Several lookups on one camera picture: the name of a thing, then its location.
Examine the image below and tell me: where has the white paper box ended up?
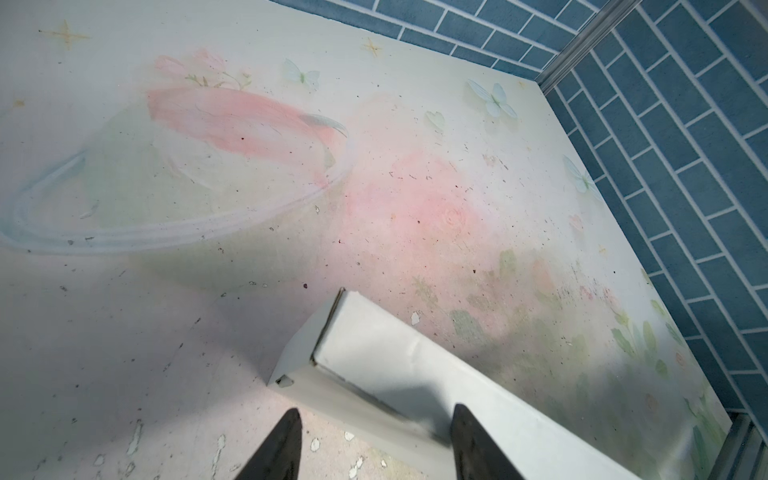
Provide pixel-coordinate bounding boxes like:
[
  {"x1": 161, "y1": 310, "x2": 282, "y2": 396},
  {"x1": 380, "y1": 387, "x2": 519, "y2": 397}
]
[{"x1": 268, "y1": 289, "x2": 630, "y2": 479}]

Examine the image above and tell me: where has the aluminium front rail frame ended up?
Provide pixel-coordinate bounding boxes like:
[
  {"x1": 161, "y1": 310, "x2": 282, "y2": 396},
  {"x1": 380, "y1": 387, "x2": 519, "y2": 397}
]
[{"x1": 708, "y1": 414, "x2": 767, "y2": 480}]

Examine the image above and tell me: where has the right aluminium corner post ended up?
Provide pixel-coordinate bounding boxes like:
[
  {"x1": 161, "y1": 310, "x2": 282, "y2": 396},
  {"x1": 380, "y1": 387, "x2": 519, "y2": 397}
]
[{"x1": 535, "y1": 0, "x2": 641, "y2": 95}]

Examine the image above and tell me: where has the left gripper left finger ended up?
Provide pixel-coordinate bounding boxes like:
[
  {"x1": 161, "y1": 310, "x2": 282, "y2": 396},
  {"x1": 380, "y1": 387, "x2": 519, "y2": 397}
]
[{"x1": 235, "y1": 408, "x2": 302, "y2": 480}]

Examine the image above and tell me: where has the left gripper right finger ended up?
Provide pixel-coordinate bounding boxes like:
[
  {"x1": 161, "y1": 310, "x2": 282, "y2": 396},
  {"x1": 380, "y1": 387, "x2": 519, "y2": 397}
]
[{"x1": 450, "y1": 403, "x2": 524, "y2": 480}]

